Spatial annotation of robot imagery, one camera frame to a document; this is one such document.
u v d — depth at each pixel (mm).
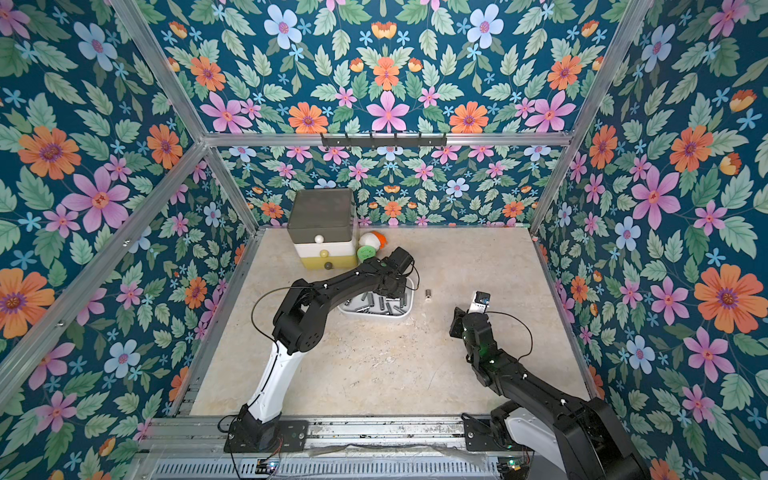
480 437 734
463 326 668
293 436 736
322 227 926
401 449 718
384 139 929
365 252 1059
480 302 749
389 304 976
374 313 938
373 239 1106
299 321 576
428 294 1001
